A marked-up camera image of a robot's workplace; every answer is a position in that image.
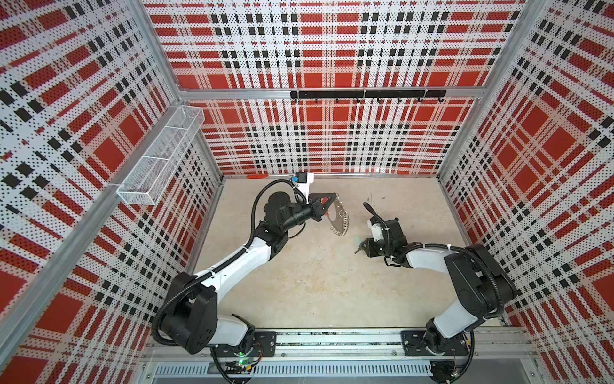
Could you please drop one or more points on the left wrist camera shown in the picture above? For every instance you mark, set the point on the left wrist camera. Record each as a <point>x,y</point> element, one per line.
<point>302,181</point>

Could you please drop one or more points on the black hook rail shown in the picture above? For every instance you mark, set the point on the black hook rail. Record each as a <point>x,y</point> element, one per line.
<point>418,94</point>

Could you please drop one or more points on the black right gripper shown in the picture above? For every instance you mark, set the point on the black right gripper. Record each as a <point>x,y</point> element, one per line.
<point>369,247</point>

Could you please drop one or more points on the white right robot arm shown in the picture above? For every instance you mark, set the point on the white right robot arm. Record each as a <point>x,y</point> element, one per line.
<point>480,283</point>

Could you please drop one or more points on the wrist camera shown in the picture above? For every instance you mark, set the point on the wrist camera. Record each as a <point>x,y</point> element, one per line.
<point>376,230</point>
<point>302,181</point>

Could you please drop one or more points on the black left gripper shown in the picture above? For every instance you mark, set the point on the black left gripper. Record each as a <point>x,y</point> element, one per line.
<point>316,206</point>

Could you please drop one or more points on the white wire mesh basket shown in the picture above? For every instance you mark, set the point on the white wire mesh basket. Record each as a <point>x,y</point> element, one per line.
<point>149,178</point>

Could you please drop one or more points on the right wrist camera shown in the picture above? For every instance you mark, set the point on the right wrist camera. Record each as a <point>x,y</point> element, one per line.
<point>376,230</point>

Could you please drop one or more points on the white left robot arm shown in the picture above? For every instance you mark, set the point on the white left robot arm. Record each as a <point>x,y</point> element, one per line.
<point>189,316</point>

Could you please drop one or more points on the metal keyring gauge red handle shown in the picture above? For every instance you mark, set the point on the metal keyring gauge red handle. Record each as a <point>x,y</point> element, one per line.
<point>339,218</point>

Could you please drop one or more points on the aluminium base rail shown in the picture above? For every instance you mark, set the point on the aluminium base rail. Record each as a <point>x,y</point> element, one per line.
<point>359,355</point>

